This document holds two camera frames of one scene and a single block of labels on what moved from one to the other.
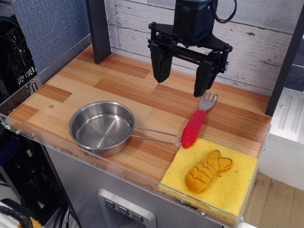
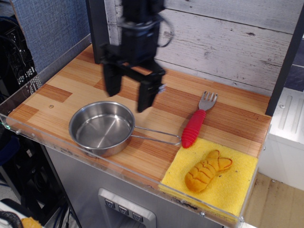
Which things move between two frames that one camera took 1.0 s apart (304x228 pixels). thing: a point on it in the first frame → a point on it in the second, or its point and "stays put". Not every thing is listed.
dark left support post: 99,29 stays put
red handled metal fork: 190,131 stays put
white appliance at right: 282,156 stays put
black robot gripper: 191,36 → 138,45
